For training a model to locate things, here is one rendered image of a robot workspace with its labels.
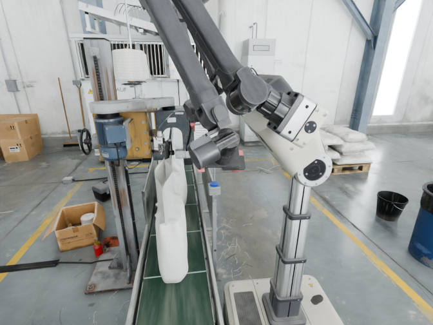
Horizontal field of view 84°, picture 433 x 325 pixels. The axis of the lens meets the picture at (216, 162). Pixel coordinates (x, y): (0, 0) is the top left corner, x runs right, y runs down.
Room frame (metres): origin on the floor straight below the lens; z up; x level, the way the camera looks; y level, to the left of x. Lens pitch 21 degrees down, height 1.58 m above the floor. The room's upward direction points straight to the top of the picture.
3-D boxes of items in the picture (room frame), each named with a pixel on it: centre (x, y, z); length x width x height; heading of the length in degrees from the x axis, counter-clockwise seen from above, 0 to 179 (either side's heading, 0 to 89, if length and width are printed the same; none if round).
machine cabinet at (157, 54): (4.74, 1.15, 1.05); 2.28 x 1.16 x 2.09; 99
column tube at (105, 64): (1.61, 0.72, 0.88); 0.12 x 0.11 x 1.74; 99
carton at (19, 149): (4.49, 3.80, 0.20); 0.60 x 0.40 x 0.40; 14
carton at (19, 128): (4.51, 3.78, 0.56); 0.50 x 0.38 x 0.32; 1
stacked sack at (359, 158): (3.83, -2.24, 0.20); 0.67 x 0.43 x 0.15; 99
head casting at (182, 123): (1.71, 0.29, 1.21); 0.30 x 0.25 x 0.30; 9
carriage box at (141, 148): (1.62, 0.63, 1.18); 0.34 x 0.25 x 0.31; 99
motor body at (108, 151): (1.38, 0.62, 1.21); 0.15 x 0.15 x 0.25
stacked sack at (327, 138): (3.72, -1.64, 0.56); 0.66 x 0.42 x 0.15; 99
